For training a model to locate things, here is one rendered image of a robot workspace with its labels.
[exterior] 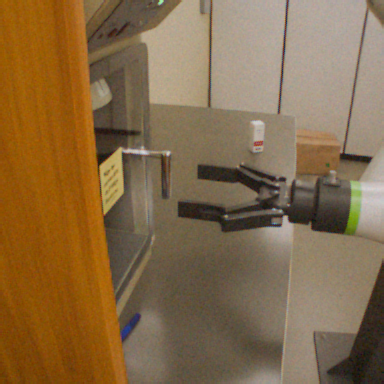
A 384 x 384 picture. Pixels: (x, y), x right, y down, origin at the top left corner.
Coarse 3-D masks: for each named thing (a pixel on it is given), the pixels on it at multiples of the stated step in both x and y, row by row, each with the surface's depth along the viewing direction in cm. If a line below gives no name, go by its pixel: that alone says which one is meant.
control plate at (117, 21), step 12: (132, 0) 39; (144, 0) 42; (156, 0) 47; (168, 0) 52; (120, 12) 39; (132, 12) 43; (144, 12) 47; (156, 12) 53; (108, 24) 39; (120, 24) 43; (144, 24) 54; (96, 36) 40; (120, 36) 48; (96, 48) 44
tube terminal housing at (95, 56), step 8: (128, 40) 60; (136, 40) 64; (104, 48) 53; (112, 48) 55; (120, 48) 58; (88, 56) 49; (96, 56) 51; (104, 56) 53; (144, 264) 84; (136, 272) 79; (136, 280) 80; (128, 288) 76; (128, 296) 76; (120, 304) 72; (120, 312) 72
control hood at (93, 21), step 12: (84, 0) 34; (96, 0) 33; (108, 0) 33; (120, 0) 36; (180, 0) 60; (84, 12) 34; (96, 12) 34; (108, 12) 36; (168, 12) 61; (96, 24) 36; (156, 24) 62; (132, 36) 55
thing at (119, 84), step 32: (96, 64) 49; (128, 64) 59; (96, 96) 50; (128, 96) 61; (96, 128) 52; (128, 128) 63; (128, 160) 65; (128, 192) 66; (128, 224) 68; (128, 256) 70
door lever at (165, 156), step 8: (144, 152) 70; (152, 152) 70; (160, 152) 70; (168, 152) 69; (144, 160) 71; (168, 160) 69; (168, 168) 70; (168, 176) 71; (168, 184) 72; (168, 192) 72
